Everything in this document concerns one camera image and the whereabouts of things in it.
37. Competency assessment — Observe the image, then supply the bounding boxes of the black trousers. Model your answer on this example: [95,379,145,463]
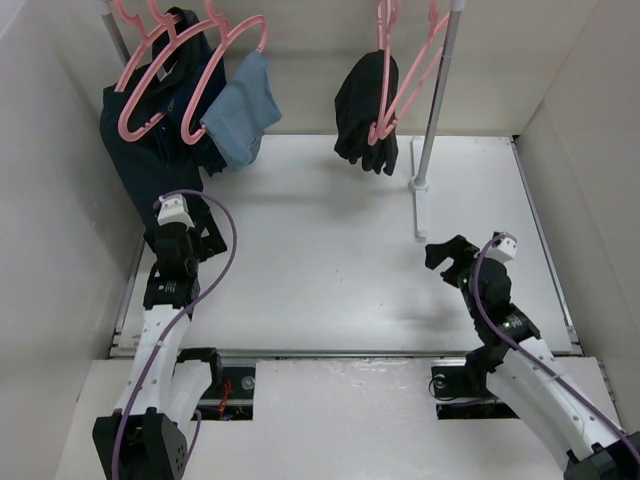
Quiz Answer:
[334,50,398,176]

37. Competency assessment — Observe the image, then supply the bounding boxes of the pink hanger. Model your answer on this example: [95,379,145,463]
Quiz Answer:
[386,1,449,138]
[113,0,194,95]
[118,0,229,143]
[180,1,268,146]
[368,0,401,146]

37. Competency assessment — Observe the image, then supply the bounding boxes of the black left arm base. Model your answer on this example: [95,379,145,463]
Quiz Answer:
[177,348,256,421]

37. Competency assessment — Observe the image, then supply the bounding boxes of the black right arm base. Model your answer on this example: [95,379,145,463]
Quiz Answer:
[429,346,518,420]

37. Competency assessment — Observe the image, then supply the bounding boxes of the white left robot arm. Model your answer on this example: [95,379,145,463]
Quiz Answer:
[92,196,224,479]

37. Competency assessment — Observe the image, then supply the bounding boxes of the dark navy hanging trousers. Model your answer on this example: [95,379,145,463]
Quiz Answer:
[100,66,203,230]

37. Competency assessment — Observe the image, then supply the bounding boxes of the grey rack pole right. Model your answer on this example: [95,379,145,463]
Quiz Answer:
[408,0,469,194]

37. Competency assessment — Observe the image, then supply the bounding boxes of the grey rack pole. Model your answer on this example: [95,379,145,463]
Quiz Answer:
[97,0,130,65]
[408,0,469,194]

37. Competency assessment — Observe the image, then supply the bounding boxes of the light blue hanging garment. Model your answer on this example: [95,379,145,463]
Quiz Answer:
[200,51,282,171]

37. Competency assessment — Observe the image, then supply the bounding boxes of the grey rack pole left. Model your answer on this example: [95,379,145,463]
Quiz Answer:
[97,0,130,65]

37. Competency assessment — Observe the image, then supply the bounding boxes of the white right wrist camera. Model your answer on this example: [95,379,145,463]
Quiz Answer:
[486,232,518,264]

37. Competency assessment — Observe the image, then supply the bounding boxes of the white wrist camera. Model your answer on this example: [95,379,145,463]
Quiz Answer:
[486,232,518,264]
[153,194,195,228]

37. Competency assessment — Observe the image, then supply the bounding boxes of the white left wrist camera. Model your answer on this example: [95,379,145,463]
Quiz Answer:
[153,194,195,228]

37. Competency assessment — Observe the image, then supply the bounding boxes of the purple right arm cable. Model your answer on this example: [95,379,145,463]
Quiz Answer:
[472,237,640,466]

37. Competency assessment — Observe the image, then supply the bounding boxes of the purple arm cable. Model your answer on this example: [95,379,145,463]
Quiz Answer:
[472,237,640,466]
[110,189,237,480]

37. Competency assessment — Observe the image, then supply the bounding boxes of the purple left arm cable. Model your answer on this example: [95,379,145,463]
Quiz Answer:
[110,189,237,480]

